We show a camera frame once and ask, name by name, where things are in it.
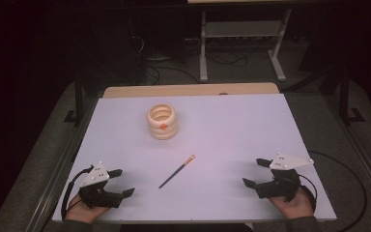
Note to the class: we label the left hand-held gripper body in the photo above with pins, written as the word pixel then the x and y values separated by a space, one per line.
pixel 99 195

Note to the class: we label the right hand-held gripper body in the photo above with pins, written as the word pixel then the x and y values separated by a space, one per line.
pixel 280 185

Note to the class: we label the dark pencil with orange end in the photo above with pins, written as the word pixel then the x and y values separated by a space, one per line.
pixel 177 171

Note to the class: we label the cream ribbed pen holder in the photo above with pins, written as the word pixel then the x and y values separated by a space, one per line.
pixel 164 132

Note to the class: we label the person's left hand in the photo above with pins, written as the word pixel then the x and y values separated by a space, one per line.
pixel 83 212

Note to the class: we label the person's right hand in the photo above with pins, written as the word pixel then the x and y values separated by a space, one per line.
pixel 291 208

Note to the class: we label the white board table cover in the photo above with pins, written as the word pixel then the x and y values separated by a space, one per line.
pixel 222 135

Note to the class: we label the black metal stand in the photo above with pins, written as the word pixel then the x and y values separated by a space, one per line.
pixel 344 96
pixel 79 100

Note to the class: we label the wooden table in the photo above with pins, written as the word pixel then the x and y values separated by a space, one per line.
pixel 190 89

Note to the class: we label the aluminium rail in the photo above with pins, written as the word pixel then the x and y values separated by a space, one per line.
pixel 364 154
pixel 54 183

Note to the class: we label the white metal desk frame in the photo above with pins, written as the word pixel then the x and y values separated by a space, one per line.
pixel 243 29

